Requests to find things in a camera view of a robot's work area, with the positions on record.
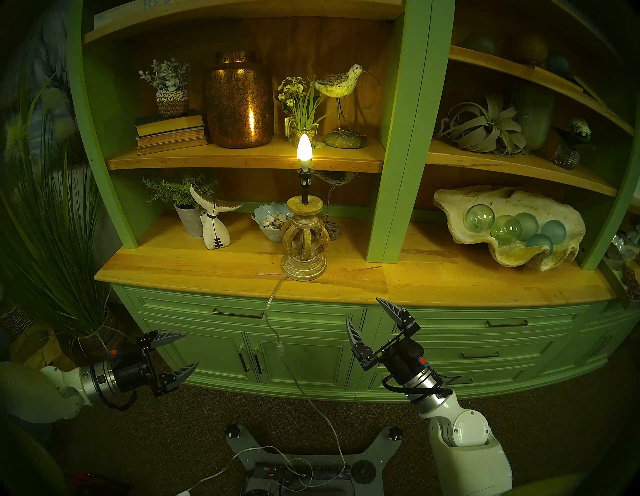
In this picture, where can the small plant in crystal vase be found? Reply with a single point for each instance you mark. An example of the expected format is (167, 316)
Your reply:
(566, 157)

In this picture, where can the brown woven decor ball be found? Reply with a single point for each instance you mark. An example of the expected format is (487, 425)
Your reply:
(530, 48)

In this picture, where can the white flowers in glass vase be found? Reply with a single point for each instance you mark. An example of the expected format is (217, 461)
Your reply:
(305, 107)

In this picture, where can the dark blue decor ball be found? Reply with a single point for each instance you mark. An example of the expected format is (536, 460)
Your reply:
(557, 64)

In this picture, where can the white whale tail figurine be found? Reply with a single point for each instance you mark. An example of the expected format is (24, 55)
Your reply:
(216, 235)

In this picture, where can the dark green decor ball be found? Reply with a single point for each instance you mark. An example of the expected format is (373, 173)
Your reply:
(480, 44)

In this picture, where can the pale blue wavy bowl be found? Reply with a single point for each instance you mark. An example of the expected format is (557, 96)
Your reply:
(262, 220)

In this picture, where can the tall green grass plant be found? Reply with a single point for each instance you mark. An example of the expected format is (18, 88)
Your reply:
(55, 240)

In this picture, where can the white beach sign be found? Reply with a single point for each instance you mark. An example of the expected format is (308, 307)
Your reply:
(120, 17)

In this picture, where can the carved wooden table lamp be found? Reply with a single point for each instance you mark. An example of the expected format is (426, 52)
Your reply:
(304, 267)

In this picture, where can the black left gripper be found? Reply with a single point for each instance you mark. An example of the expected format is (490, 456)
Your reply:
(131, 371)

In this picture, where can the frosted teal glass ball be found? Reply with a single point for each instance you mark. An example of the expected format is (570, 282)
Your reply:
(529, 224)
(555, 232)
(540, 246)

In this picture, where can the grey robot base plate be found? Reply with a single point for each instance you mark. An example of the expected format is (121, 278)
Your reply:
(245, 447)

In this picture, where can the small plant in woven pot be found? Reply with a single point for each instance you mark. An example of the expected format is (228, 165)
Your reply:
(171, 102)

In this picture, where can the candle shaped light bulb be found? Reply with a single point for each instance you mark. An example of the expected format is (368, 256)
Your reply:
(304, 150)

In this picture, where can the clear green glass ball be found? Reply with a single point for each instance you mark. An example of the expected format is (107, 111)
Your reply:
(479, 218)
(505, 229)

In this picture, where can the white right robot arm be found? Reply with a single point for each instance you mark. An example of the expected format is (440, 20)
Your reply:
(465, 450)

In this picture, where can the green wooden shelf cabinet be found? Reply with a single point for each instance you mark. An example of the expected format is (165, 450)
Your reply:
(410, 150)

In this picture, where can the large copper metal vase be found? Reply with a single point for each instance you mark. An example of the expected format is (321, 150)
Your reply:
(239, 105)

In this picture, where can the blue wall picture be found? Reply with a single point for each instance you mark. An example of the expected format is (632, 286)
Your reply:
(45, 50)

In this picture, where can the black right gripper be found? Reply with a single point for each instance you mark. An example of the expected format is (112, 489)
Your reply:
(402, 357)

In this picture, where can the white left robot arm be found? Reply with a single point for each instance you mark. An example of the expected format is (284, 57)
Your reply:
(50, 395)

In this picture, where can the tall green glass vase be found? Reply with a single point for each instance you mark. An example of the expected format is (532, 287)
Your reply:
(536, 117)

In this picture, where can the shorebird figurine on stone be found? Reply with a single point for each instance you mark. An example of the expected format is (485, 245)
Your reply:
(340, 84)

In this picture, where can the grey air plant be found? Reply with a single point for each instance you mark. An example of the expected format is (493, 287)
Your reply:
(482, 130)

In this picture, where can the woven basket planter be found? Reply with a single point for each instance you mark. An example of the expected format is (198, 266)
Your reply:
(100, 340)

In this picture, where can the black power strip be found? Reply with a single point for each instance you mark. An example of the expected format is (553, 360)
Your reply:
(325, 472)

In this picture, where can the striped woven basket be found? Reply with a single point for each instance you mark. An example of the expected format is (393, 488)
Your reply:
(15, 320)

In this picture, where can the old book yellowed pages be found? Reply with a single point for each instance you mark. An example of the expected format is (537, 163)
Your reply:
(172, 137)
(170, 125)
(175, 147)

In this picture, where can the giant clam shell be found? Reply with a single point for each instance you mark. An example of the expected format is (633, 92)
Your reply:
(515, 257)

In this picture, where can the herb plant in grey pot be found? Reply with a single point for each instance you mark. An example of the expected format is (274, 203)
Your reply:
(191, 220)

